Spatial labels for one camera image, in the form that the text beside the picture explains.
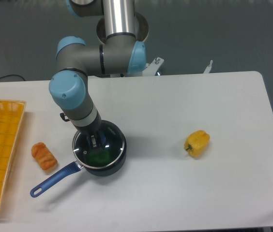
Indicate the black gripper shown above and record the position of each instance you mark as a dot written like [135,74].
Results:
[89,129]

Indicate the glass pot lid blue knob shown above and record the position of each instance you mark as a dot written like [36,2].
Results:
[115,144]

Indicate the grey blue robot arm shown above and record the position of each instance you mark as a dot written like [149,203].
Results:
[122,53]

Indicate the green bell pepper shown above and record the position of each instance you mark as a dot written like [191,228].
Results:
[98,158]

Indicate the dark blue saucepan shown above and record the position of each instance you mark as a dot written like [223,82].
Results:
[70,169]

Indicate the orange bread loaf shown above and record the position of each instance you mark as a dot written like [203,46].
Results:
[44,157]

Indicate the yellow bell pepper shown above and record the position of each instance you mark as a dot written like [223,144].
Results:
[196,143]

